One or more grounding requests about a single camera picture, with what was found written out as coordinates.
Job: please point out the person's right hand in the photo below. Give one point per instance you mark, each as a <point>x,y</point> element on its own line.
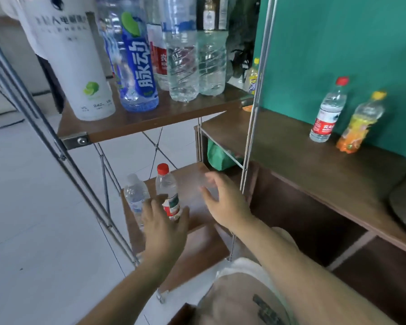
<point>228,208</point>

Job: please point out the person's left hand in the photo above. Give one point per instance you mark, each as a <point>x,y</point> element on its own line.
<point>164,236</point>

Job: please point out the person's left thumb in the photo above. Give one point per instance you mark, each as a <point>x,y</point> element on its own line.
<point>184,218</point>

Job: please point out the person's right thumb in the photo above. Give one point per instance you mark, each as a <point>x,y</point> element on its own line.
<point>206,198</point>

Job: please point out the small red-capped water bottle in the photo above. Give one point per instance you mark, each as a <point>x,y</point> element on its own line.
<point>167,186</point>

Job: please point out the person's right forearm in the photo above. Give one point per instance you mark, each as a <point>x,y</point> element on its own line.
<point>301,277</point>

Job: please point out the person's left forearm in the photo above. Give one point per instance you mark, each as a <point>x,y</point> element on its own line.
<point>128,294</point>

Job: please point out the brown wooden shelf board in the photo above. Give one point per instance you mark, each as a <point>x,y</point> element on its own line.
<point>155,116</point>
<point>196,247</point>

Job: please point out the green bag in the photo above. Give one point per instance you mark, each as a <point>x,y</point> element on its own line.
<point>220,157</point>

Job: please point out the small white-capped clear bottle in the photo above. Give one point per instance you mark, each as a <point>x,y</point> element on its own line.
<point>135,196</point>

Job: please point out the person's beige clothing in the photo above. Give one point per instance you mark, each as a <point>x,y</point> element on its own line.
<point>236,297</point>

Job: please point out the small yellow drink bottle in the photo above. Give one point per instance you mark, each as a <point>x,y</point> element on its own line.
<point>253,77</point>

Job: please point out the clear bottle with black label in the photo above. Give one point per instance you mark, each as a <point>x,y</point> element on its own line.
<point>212,64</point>

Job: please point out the large blue-label water bottle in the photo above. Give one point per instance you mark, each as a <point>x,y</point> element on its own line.
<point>182,64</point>

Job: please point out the blue sports drink bottle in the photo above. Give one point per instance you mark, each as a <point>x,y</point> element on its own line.
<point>140,71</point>

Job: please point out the large red-label water bottle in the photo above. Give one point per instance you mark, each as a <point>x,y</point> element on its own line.
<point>159,60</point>

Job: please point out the red-capped red-label water bottle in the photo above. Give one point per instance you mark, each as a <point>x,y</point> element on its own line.
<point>326,115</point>

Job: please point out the dark hanging bag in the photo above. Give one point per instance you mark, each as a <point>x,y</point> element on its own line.
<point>243,37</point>

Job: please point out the orange juice bottle yellow cap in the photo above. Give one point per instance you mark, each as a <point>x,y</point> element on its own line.
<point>357,128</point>

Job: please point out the tall white lime-print bottle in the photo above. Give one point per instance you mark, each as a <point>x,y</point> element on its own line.
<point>74,57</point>

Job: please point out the metal shelf rack frame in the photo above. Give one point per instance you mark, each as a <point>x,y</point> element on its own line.
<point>257,98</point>

